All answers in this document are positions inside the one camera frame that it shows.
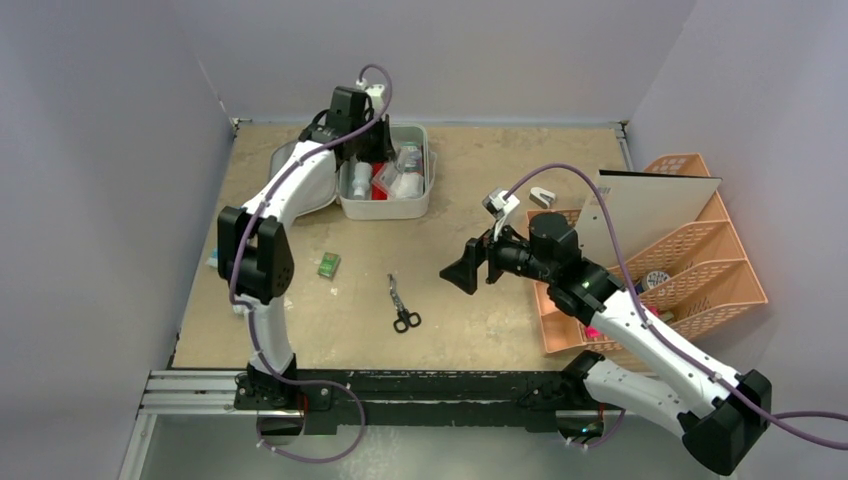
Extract white plastic bottle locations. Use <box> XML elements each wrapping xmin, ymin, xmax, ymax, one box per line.
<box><xmin>350</xmin><ymin>162</ymin><xmax>373</xmax><ymax>200</ymax></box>

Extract grey storage case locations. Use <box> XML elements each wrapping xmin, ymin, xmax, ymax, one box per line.
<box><xmin>297</xmin><ymin>123</ymin><xmax>436</xmax><ymax>221</ymax></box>

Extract red first aid pouch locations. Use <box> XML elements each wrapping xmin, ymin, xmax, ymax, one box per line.
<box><xmin>371</xmin><ymin>163</ymin><xmax>395</xmax><ymax>201</ymax></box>

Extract blue white mask packet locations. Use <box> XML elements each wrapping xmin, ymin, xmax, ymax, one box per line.
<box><xmin>389</xmin><ymin>173</ymin><xmax>425</xmax><ymax>200</ymax></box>

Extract black handled scissors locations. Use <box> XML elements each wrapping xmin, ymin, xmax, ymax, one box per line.
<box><xmin>387</xmin><ymin>274</ymin><xmax>422</xmax><ymax>334</ymax></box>

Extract small green medicine box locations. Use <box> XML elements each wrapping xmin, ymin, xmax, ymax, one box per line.
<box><xmin>317</xmin><ymin>252</ymin><xmax>341</xmax><ymax>280</ymax></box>

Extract light blue wipes packet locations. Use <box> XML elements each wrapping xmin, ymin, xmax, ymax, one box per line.
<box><xmin>205</xmin><ymin>249</ymin><xmax>218</xmax><ymax>269</ymax></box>

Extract small white pad packet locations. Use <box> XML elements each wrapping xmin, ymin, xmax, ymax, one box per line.
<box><xmin>396</xmin><ymin>143</ymin><xmax>424</xmax><ymax>175</ymax></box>

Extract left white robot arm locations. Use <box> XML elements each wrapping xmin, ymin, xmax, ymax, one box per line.
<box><xmin>217</xmin><ymin>81</ymin><xmax>395</xmax><ymax>409</ymax></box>

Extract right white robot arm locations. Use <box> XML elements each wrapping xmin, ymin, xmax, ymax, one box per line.
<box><xmin>440</xmin><ymin>213</ymin><xmax>772</xmax><ymax>476</ymax></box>

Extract orange compartment tray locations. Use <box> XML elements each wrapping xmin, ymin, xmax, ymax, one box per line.
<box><xmin>526</xmin><ymin>208</ymin><xmax>601</xmax><ymax>357</ymax></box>

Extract pink highlighter marker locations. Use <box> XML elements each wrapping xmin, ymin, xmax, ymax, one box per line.
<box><xmin>584</xmin><ymin>326</ymin><xmax>601</xmax><ymax>339</ymax></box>

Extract white board folder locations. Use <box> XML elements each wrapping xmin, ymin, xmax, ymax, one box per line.
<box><xmin>575</xmin><ymin>170</ymin><xmax>722</xmax><ymax>267</ymax></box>

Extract orange plastic file rack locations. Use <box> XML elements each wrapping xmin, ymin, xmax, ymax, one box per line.
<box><xmin>605</xmin><ymin>153</ymin><xmax>767</xmax><ymax>340</ymax></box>

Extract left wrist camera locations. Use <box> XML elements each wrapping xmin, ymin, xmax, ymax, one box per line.
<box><xmin>356</xmin><ymin>79</ymin><xmax>387</xmax><ymax>111</ymax></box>

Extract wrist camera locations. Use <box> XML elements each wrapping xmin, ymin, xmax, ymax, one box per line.
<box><xmin>356</xmin><ymin>79</ymin><xmax>387</xmax><ymax>111</ymax></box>
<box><xmin>482</xmin><ymin>188</ymin><xmax>520</xmax><ymax>241</ymax></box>

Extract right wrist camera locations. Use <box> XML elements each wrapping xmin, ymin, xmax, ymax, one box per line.
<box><xmin>482</xmin><ymin>188</ymin><xmax>520</xmax><ymax>241</ymax></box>

